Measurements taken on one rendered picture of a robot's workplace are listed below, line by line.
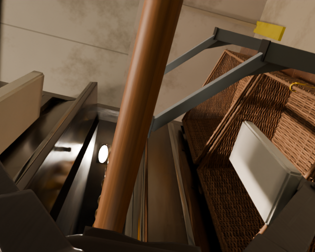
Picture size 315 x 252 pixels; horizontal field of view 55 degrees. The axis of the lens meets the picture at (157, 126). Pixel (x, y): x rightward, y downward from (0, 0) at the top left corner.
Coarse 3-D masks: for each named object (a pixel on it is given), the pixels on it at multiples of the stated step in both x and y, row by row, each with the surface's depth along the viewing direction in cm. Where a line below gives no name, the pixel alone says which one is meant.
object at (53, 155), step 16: (96, 96) 175; (80, 112) 131; (96, 112) 179; (64, 128) 106; (80, 128) 134; (48, 144) 93; (64, 144) 106; (80, 144) 136; (48, 160) 88; (64, 160) 108; (32, 176) 76; (48, 176) 90; (64, 176) 110; (48, 192) 91; (48, 208) 92
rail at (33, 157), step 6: (90, 84) 168; (84, 90) 155; (78, 96) 144; (72, 108) 127; (66, 114) 119; (60, 120) 113; (54, 126) 107; (54, 132) 102; (48, 138) 97; (42, 144) 93; (36, 150) 89; (30, 156) 85; (36, 156) 86; (30, 162) 82; (24, 168) 79; (18, 174) 76; (18, 180) 74
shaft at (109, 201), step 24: (144, 0) 24; (168, 0) 23; (144, 24) 24; (168, 24) 24; (144, 48) 24; (168, 48) 25; (144, 72) 25; (144, 96) 25; (120, 120) 27; (144, 120) 26; (120, 144) 27; (144, 144) 28; (120, 168) 28; (120, 192) 28; (96, 216) 31; (120, 216) 30
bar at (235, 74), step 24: (192, 48) 109; (264, 48) 62; (288, 48) 61; (240, 72) 64; (264, 72) 64; (312, 72) 63; (192, 96) 65; (168, 120) 67; (144, 168) 47; (144, 192) 41; (144, 216) 36; (144, 240) 32
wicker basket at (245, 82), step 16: (224, 64) 173; (208, 80) 176; (240, 80) 175; (224, 96) 180; (240, 96) 124; (192, 112) 183; (208, 112) 184; (224, 112) 184; (240, 112) 127; (192, 128) 173; (208, 128) 172; (192, 144) 153; (208, 144) 132; (224, 144) 152; (192, 160) 138; (224, 160) 135
